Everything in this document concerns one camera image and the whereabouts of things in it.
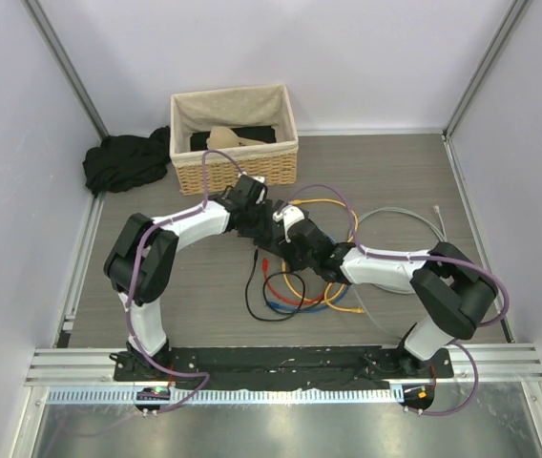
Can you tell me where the black network switch box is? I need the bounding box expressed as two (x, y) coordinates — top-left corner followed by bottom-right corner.
(253, 199), (284, 259)

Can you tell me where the blue ethernet cable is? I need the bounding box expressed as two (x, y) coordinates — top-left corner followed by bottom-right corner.
(268, 233), (348, 315)

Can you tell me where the yellow ethernet cable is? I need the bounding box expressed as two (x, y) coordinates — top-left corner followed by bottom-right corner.
(323, 281), (365, 315)
(294, 198), (359, 249)
(282, 260), (329, 293)

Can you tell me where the wicker basket with liner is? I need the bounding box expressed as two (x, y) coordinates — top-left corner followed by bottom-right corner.
(169, 84), (299, 196)

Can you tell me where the black ethernet cable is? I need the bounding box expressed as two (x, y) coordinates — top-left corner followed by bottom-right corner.
(245, 250), (306, 323)

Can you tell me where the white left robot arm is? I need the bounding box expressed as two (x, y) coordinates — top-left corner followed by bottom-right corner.
(103, 174), (267, 381)

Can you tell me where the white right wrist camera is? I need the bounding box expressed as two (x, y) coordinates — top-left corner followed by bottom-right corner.
(272, 204), (305, 243)

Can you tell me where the aluminium front rail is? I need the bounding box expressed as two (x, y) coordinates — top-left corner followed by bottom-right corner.
(26, 343), (542, 404)

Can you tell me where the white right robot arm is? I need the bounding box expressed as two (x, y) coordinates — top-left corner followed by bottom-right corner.
(273, 207), (509, 377)

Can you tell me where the black cloth in basket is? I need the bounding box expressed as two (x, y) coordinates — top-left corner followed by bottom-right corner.
(187, 126), (277, 151)

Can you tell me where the long grey ethernet cable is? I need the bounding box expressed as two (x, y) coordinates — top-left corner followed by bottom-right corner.
(351, 204), (447, 343)

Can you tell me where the black cloth pile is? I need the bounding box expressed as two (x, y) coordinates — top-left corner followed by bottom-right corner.
(82, 126), (171, 196)

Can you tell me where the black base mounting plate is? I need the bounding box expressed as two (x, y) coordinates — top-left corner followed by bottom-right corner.
(113, 345), (453, 390)

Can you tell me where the red ethernet cable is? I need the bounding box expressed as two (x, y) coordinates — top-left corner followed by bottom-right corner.
(261, 258), (324, 306)

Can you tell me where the beige object in basket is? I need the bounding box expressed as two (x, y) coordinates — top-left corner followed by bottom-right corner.
(206, 126), (265, 150)

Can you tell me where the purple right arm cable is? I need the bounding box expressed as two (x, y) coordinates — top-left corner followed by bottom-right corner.
(275, 184), (511, 416)

